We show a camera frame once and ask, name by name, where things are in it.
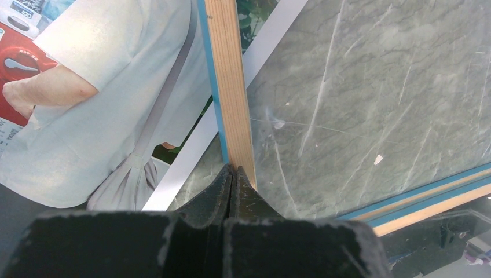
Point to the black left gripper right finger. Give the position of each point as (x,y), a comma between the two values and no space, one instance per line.
(258,242)

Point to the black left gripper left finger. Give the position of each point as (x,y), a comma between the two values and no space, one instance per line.
(186,242)

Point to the colourful photo poster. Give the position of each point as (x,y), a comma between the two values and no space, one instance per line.
(129,76)

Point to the wooden picture frame with glass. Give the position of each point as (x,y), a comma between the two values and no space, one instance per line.
(369,110)

